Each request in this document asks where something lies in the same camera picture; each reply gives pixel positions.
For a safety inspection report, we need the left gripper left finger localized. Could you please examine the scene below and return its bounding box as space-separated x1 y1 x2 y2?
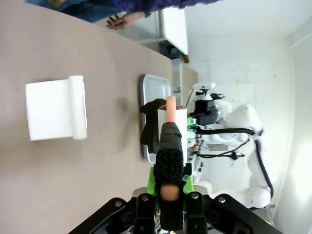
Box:
68 167 159 234

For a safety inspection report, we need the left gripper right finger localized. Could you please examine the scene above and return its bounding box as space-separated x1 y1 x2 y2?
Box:
181 174 283 234

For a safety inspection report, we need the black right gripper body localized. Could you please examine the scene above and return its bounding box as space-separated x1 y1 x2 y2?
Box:
194 99 218 126

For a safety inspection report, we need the pink lint roller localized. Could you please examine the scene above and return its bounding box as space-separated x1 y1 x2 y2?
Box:
156 95 189 231

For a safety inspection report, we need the dark brown cloth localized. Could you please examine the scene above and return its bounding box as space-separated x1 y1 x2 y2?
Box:
139 98 162 153

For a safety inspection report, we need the person's right forearm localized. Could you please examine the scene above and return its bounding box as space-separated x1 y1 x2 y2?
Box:
133 11 153 23

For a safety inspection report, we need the person's right hand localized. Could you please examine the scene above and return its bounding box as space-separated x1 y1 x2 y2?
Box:
106 13 137 31

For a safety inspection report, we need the silver metal tray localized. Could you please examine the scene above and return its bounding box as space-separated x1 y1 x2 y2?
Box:
139 74 172 164

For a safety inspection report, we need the white side table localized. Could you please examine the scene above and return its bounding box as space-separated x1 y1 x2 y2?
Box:
140 6 191 64

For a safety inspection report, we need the person in purple jacket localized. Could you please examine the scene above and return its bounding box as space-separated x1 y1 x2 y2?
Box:
24 0 220 24

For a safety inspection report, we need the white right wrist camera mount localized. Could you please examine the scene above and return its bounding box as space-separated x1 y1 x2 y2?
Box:
192 82 216 101

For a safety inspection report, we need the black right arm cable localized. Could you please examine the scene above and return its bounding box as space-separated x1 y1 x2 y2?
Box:
195 127 274 201

